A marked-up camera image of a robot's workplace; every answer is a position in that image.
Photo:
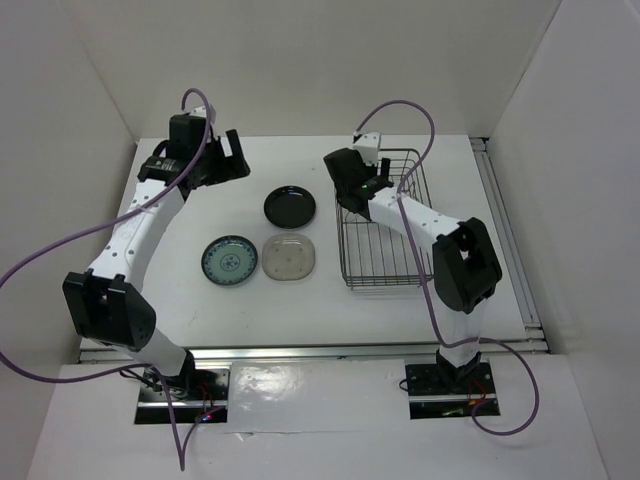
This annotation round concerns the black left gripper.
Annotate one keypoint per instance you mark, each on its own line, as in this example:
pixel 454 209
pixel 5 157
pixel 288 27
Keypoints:
pixel 232 166

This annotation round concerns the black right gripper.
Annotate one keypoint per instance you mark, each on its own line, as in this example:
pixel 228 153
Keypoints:
pixel 371 169

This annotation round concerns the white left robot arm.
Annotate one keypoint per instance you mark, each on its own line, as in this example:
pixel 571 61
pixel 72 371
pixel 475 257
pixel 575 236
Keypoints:
pixel 105 301

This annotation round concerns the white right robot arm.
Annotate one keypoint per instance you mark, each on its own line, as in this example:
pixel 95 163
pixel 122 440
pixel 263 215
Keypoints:
pixel 464 264

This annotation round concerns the black glossy round plate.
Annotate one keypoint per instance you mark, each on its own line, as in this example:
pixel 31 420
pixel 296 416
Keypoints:
pixel 289 207

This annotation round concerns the blue floral ceramic plate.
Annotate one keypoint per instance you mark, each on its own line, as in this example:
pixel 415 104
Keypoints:
pixel 229 260

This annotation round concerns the smoky grey glass plate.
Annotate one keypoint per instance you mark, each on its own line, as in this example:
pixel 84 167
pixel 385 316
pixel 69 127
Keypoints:
pixel 288 257

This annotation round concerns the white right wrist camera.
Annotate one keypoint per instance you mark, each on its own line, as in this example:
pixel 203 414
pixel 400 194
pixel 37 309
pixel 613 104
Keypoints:
pixel 367 144

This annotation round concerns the grey wire dish rack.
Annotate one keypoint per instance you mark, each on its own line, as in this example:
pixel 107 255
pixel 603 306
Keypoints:
pixel 373 256

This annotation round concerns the aluminium right side rail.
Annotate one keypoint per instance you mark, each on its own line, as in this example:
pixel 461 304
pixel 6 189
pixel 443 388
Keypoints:
pixel 505 225

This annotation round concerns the aluminium rail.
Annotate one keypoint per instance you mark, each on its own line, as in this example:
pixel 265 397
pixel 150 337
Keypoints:
pixel 505 225
pixel 102 355

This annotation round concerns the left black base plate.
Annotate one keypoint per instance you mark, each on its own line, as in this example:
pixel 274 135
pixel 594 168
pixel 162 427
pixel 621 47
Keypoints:
pixel 207 399

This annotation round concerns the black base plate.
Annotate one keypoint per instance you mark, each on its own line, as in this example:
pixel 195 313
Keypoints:
pixel 430 398
pixel 207 399

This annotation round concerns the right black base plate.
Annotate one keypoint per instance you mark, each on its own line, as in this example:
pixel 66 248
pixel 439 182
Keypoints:
pixel 430 398

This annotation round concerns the aluminium front rail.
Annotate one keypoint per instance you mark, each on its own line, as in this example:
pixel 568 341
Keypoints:
pixel 102 355

